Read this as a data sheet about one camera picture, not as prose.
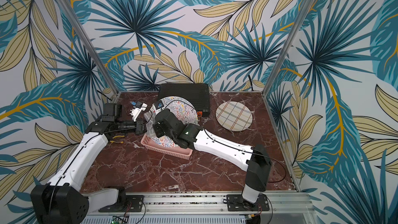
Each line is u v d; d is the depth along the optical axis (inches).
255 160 16.5
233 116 41.9
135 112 26.7
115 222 27.9
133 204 29.1
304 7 30.0
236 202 28.4
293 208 29.1
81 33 33.2
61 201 14.7
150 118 26.7
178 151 33.0
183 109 30.1
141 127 25.8
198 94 45.8
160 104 23.7
